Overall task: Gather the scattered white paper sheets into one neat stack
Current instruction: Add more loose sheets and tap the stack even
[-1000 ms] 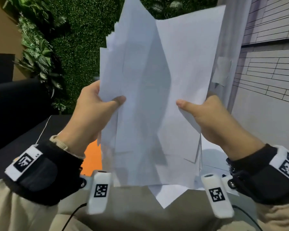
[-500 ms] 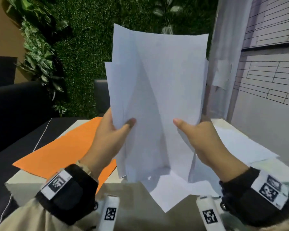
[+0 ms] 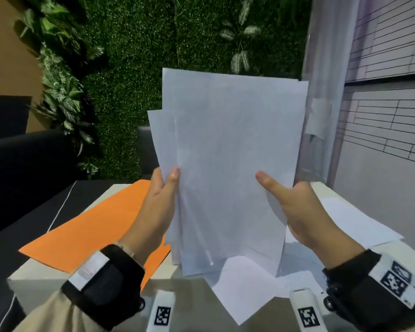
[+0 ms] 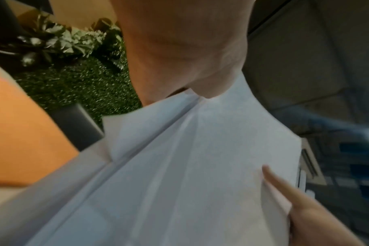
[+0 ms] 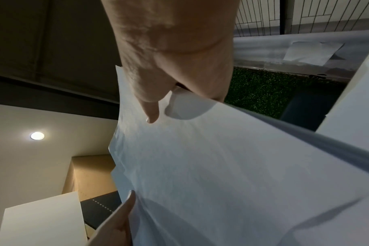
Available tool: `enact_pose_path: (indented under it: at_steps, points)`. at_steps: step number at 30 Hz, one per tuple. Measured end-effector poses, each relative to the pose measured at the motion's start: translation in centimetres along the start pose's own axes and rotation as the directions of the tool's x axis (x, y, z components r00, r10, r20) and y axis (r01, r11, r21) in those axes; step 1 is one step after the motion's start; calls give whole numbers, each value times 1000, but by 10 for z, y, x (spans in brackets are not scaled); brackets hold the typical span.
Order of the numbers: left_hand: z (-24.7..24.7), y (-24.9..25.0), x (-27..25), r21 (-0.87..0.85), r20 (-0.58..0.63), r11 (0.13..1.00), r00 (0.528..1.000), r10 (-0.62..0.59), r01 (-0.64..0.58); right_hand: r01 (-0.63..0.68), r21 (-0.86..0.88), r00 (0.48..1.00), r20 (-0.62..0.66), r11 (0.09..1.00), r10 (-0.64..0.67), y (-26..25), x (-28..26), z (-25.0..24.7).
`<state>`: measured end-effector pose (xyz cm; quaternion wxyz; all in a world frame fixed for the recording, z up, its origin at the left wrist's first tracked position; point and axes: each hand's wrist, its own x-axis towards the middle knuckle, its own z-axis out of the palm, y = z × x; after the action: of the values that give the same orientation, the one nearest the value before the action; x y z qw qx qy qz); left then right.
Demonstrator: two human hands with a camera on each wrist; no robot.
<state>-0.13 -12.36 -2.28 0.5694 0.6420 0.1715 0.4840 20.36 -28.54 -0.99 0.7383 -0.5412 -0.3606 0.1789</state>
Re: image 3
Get white paper note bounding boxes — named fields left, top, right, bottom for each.
left=304, top=98, right=332, bottom=141

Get person's left forearm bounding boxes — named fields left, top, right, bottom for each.
left=12, top=241, right=146, bottom=332

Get person's right hand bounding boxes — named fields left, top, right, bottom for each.
left=255, top=171, right=366, bottom=270

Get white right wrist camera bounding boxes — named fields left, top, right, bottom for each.
left=289, top=288, right=329, bottom=332

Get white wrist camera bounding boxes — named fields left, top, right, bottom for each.
left=289, top=288, right=329, bottom=332
left=147, top=290, right=176, bottom=332

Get person's left hand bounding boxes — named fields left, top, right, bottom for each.
left=119, top=167, right=180, bottom=267

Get black sofa backrest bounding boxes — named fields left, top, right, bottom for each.
left=0, top=95, right=32, bottom=142

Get black leather sofa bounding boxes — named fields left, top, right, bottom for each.
left=0, top=129, right=139, bottom=332

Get artificial green hedge panel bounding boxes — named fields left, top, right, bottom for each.
left=79, top=0, right=314, bottom=182

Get black left wrist strap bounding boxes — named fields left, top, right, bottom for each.
left=61, top=243, right=146, bottom=331

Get orange folder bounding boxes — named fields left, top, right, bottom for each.
left=19, top=179, right=172, bottom=291

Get white sheer curtain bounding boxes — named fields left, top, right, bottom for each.
left=296, top=0, right=360, bottom=185

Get black leather bench backrest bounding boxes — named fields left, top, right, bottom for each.
left=137, top=125, right=160, bottom=175

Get white sheets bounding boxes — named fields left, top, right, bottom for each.
left=204, top=184, right=404, bottom=326

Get thin white cable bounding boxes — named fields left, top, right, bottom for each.
left=0, top=180, right=78, bottom=332

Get gathered white paper bundle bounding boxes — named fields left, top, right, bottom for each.
left=148, top=68, right=309, bottom=277

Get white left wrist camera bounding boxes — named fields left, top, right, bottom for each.
left=147, top=290, right=176, bottom=332

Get artificial fern plant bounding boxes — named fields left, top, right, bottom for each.
left=15, top=0, right=106, bottom=177

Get hanging striped fern leaves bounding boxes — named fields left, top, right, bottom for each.
left=219, top=0, right=262, bottom=75

